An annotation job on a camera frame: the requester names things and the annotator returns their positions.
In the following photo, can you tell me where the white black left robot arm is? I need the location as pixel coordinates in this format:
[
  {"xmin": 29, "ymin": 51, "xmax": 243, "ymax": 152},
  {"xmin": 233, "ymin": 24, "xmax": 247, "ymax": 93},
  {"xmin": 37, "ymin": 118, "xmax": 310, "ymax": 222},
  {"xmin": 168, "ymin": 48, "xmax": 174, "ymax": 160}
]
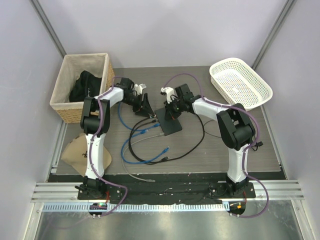
[{"xmin": 76, "ymin": 77, "xmax": 153, "ymax": 200}]

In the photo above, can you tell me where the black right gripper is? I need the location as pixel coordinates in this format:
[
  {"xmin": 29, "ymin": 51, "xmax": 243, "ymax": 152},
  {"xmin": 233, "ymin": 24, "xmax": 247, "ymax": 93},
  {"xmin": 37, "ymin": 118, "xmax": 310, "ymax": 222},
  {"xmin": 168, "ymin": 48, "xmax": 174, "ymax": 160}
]
[{"xmin": 163, "ymin": 97, "xmax": 184, "ymax": 121}]

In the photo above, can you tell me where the blue ethernet cable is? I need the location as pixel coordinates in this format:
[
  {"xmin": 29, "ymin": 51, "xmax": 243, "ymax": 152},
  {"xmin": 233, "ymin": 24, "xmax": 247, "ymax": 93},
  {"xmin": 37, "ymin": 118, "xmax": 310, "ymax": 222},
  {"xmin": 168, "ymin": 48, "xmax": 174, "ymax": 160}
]
[
  {"xmin": 117, "ymin": 102, "xmax": 151, "ymax": 135},
  {"xmin": 121, "ymin": 129, "xmax": 171, "ymax": 166}
]

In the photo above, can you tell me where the dark grey network switch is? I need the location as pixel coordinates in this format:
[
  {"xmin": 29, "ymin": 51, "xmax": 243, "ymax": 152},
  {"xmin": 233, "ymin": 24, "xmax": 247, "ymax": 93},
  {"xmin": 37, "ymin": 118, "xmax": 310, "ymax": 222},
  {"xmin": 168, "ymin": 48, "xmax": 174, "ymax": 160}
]
[{"xmin": 155, "ymin": 107, "xmax": 183, "ymax": 136}]

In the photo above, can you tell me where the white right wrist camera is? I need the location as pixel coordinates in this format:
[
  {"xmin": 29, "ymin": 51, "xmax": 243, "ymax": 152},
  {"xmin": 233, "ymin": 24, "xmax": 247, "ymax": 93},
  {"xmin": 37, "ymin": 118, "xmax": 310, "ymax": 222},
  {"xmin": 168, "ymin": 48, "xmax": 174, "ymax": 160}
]
[{"xmin": 160, "ymin": 87, "xmax": 175, "ymax": 104}]

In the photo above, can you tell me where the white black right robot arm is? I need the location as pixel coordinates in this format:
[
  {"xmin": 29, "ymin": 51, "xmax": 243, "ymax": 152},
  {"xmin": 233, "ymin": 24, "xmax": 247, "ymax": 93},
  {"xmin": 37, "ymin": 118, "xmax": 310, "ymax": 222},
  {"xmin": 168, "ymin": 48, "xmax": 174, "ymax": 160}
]
[{"xmin": 160, "ymin": 84, "xmax": 256, "ymax": 198}]

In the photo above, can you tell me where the black ethernet cable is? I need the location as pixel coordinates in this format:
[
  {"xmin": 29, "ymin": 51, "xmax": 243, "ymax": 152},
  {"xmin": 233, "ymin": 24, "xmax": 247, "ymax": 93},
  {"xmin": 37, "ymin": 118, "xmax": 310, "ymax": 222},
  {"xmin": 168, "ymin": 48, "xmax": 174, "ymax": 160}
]
[{"xmin": 129, "ymin": 117, "xmax": 161, "ymax": 133}]

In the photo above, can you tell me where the white slotted cable duct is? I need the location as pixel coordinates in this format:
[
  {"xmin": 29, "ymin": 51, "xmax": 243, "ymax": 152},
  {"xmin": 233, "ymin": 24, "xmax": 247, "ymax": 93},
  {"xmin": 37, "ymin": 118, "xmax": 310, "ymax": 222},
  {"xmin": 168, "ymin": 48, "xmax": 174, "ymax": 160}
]
[{"xmin": 42, "ymin": 201, "xmax": 230, "ymax": 214}]

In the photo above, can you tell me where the wicker basket with liner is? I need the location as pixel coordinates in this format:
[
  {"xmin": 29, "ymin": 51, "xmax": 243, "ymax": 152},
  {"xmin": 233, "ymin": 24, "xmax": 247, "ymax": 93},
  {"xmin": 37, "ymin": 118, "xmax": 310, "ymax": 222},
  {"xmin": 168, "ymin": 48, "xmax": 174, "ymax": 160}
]
[{"xmin": 49, "ymin": 53, "xmax": 115, "ymax": 124}]

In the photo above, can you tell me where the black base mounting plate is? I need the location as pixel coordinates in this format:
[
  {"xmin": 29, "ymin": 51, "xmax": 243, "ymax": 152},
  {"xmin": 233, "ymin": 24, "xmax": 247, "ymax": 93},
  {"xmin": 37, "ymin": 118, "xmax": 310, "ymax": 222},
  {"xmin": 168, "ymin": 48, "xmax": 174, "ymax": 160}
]
[{"xmin": 75, "ymin": 180, "xmax": 256, "ymax": 205}]

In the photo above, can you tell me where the grey ethernet cable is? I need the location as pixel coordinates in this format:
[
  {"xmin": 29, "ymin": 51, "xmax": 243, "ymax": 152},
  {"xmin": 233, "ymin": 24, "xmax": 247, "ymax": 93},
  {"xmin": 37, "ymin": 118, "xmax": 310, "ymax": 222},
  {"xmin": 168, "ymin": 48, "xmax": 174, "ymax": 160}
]
[{"xmin": 121, "ymin": 133, "xmax": 165, "ymax": 183}]

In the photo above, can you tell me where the black braided teal-collar cable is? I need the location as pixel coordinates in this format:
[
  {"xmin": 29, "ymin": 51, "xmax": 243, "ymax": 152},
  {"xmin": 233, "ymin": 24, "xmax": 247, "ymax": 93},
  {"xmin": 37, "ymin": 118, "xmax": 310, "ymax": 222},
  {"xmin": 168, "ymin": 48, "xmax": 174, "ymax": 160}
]
[{"xmin": 128, "ymin": 113, "xmax": 207, "ymax": 166}]

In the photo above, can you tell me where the thin black power cable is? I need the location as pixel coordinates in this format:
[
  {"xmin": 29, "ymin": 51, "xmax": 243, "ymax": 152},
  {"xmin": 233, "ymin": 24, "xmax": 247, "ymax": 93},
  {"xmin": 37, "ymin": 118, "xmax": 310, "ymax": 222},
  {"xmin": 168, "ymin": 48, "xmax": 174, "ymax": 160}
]
[{"xmin": 202, "ymin": 119, "xmax": 263, "ymax": 152}]

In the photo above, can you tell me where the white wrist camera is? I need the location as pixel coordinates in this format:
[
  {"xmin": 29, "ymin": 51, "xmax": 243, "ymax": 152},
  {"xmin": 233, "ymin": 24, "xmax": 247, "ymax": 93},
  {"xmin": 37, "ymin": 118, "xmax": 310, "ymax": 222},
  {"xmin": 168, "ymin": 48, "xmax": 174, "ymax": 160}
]
[
  {"xmin": 133, "ymin": 83, "xmax": 147, "ymax": 96},
  {"xmin": 160, "ymin": 87, "xmax": 175, "ymax": 104}
]

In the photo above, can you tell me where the aluminium rail frame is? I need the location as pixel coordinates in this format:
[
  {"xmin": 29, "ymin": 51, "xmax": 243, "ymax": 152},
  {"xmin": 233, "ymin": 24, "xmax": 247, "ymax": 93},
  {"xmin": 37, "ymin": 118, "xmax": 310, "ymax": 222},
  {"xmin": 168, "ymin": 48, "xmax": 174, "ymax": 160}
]
[{"xmin": 31, "ymin": 180, "xmax": 305, "ymax": 205}]

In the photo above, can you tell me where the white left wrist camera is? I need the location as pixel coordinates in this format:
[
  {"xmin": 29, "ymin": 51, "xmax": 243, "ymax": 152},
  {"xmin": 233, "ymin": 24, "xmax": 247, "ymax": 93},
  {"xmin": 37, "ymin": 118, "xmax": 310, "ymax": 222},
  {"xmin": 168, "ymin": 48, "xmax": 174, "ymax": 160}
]
[{"xmin": 133, "ymin": 83, "xmax": 147, "ymax": 96}]

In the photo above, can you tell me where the white perforated plastic basket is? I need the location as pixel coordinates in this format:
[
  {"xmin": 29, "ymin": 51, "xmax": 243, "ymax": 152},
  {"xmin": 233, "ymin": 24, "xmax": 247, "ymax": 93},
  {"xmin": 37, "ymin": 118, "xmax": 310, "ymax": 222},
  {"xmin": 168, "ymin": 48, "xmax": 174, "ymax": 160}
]
[{"xmin": 209, "ymin": 57, "xmax": 273, "ymax": 111}]

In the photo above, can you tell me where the black cloth in basket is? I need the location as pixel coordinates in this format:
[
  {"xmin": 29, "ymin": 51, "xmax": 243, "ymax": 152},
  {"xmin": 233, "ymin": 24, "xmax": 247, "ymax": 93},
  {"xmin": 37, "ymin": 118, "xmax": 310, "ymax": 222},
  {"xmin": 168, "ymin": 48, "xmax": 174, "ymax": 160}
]
[{"xmin": 69, "ymin": 70, "xmax": 102, "ymax": 103}]

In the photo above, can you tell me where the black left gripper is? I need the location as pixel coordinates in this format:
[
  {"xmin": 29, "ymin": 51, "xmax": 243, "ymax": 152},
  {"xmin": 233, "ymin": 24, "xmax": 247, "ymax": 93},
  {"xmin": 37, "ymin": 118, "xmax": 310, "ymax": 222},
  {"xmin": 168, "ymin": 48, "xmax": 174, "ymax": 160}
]
[{"xmin": 122, "ymin": 93, "xmax": 154, "ymax": 118}]

